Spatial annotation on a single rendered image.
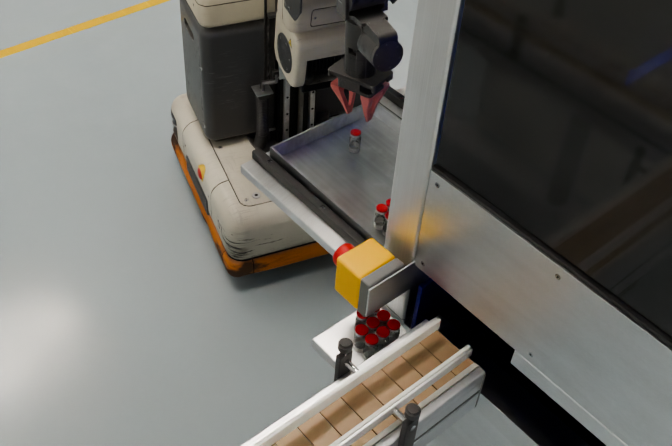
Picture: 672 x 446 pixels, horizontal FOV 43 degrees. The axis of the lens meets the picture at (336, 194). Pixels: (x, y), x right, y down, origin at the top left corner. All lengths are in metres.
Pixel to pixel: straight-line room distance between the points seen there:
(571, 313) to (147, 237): 1.85
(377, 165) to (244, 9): 0.86
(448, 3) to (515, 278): 0.36
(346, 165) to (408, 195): 0.44
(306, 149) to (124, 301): 1.07
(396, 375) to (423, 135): 0.35
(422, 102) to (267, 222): 1.35
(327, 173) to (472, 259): 0.51
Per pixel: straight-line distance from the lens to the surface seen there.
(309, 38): 2.12
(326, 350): 1.33
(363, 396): 1.23
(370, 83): 1.50
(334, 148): 1.66
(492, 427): 1.36
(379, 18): 1.44
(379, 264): 1.25
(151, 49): 3.56
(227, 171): 2.52
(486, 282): 1.17
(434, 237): 1.21
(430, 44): 1.06
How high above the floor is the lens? 1.94
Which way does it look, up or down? 43 degrees down
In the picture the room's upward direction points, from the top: 4 degrees clockwise
